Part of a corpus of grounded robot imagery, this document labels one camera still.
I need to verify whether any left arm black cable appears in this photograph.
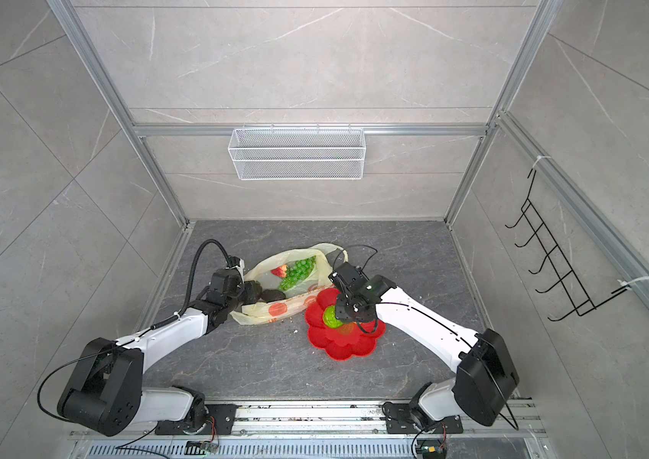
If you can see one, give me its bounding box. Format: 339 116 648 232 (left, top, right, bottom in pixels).
177 239 236 317

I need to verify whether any green grape bunch fake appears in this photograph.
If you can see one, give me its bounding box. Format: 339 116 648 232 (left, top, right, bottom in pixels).
278 256 316 292

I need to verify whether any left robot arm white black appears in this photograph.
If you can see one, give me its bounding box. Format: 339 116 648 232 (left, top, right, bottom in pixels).
57 268 262 437

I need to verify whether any white wire mesh basket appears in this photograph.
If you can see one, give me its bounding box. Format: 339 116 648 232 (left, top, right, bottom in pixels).
228 127 366 181

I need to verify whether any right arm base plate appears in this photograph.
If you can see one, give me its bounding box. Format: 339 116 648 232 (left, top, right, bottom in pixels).
381 402 464 435

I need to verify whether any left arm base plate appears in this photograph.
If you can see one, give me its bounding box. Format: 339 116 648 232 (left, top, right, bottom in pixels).
154 404 237 435

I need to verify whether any dark avocado fake fruit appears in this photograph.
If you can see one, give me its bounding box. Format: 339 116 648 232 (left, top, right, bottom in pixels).
259 289 286 303

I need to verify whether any cream plastic bag fruit print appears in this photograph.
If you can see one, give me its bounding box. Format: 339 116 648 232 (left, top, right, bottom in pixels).
231 243 348 326

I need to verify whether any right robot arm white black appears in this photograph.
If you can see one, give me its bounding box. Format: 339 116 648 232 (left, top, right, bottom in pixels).
329 262 519 430

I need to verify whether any red strawberry fake fruit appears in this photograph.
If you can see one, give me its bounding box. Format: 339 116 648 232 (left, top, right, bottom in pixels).
271 264 288 278

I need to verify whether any red flower-shaped plastic bowl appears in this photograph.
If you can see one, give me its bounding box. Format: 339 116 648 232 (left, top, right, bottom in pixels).
305 288 387 361

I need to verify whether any green custard apple fake fruit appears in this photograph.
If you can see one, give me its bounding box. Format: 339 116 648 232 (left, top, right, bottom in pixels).
322 306 343 329

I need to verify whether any black wire hook rack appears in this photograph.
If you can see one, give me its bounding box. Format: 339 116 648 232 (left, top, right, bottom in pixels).
504 169 631 322

